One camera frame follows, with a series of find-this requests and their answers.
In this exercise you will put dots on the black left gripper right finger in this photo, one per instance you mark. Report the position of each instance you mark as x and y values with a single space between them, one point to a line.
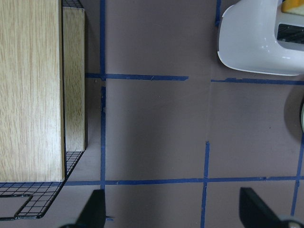
255 213

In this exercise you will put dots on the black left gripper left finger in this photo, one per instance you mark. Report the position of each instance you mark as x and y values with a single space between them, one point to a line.
93 214

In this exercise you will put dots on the white toaster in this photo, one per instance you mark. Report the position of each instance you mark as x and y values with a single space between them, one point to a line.
248 39

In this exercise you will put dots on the toast slice in toaster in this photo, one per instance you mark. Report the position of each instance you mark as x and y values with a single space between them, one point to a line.
293 7

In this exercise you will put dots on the white round plate edge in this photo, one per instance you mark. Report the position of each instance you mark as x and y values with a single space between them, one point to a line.
302 115

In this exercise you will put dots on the wooden shelf board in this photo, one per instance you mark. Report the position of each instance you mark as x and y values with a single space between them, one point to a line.
42 88

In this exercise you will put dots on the black wire rack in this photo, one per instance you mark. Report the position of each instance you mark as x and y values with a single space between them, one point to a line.
38 196

